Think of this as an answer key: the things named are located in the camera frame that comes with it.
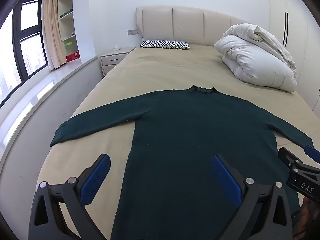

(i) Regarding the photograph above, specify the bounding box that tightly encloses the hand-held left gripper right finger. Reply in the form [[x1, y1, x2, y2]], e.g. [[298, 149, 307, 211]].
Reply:
[[211, 154, 293, 240]]

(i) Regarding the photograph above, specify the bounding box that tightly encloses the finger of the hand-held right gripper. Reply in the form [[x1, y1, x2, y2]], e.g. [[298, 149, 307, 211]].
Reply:
[[278, 147, 303, 169], [303, 144, 320, 165]]

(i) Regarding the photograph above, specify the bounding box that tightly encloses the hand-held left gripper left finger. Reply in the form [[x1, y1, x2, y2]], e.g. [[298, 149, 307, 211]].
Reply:
[[29, 154, 112, 240]]

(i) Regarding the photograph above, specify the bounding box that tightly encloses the dark green sweater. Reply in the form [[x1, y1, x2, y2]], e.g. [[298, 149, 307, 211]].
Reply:
[[49, 85, 314, 240]]

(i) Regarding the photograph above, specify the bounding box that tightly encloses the person's right hand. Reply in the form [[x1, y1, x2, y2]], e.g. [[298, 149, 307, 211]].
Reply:
[[292, 197, 320, 240]]

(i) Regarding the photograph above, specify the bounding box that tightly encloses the white folded duvet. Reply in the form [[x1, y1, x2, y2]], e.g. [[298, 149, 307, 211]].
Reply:
[[214, 23, 298, 92]]

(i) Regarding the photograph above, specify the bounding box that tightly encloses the white window sill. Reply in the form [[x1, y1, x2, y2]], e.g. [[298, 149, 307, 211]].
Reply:
[[0, 55, 98, 133]]

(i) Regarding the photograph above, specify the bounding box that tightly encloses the white nightstand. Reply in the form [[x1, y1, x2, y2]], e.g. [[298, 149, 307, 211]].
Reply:
[[99, 47, 137, 77]]

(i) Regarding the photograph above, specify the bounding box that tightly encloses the white wardrobe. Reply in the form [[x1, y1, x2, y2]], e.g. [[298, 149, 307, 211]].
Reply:
[[269, 0, 320, 112]]

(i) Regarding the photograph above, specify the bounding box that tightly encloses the red box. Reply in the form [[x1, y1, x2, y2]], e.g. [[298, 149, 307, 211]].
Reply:
[[66, 51, 80, 62]]

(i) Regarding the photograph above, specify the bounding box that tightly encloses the beige bed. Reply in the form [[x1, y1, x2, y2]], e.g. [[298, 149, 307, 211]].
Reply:
[[37, 45, 316, 240]]

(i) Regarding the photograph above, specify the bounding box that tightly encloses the zebra print pillow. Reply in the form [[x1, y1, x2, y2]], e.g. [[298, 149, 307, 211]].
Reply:
[[139, 39, 190, 50]]

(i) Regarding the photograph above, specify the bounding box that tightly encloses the beige curtain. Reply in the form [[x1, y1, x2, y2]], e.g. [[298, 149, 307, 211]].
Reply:
[[41, 0, 66, 71]]

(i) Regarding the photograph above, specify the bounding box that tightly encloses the black framed window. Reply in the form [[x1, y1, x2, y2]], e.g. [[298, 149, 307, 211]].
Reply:
[[0, 0, 49, 105]]

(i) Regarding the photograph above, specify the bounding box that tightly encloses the cream padded headboard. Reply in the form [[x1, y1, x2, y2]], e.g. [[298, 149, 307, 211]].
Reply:
[[136, 6, 250, 47]]

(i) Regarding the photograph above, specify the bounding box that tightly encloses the white shelf unit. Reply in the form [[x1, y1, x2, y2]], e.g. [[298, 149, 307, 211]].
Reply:
[[57, 0, 82, 63]]

